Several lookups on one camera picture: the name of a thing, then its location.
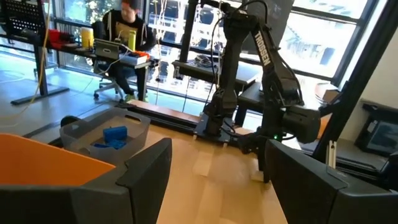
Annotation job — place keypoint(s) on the black framed screen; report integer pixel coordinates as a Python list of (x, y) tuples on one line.
[(381, 133)]

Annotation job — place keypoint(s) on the black office desk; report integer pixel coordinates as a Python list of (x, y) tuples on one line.
[(40, 71)]

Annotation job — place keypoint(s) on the yellow container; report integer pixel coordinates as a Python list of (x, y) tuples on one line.
[(87, 37)]

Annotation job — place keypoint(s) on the black side table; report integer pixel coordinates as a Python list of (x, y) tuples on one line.
[(199, 70), (252, 99)]

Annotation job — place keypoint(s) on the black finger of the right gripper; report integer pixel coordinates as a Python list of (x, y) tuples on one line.
[(266, 169), (260, 160)]

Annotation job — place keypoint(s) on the black pegboard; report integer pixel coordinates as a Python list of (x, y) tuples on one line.
[(21, 15)]

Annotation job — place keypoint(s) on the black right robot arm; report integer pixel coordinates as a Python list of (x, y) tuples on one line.
[(264, 53)]

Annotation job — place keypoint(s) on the grey office chair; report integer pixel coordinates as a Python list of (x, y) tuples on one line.
[(109, 84)]

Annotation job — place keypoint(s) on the orange and white book stack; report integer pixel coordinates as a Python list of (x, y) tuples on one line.
[(135, 57)]

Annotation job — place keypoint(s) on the blue toy brick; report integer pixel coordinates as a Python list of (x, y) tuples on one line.
[(100, 145), (115, 133)]

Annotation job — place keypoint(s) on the orange plastic bin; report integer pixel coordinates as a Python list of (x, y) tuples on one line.
[(46, 161)]

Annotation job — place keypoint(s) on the grey plastic bin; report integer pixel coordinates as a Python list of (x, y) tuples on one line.
[(136, 130)]

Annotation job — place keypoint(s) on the red object on desk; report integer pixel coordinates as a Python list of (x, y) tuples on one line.
[(57, 37)]

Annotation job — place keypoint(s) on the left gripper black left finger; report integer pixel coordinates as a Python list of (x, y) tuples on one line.
[(93, 202)]

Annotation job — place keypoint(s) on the white clip on frame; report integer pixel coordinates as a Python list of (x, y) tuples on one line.
[(331, 154)]

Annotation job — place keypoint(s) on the person at desk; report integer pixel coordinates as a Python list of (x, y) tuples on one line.
[(124, 25)]

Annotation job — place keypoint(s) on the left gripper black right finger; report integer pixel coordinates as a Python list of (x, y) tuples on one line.
[(311, 199)]

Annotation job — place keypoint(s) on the yellow green bottle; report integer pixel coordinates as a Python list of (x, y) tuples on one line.
[(132, 40)]

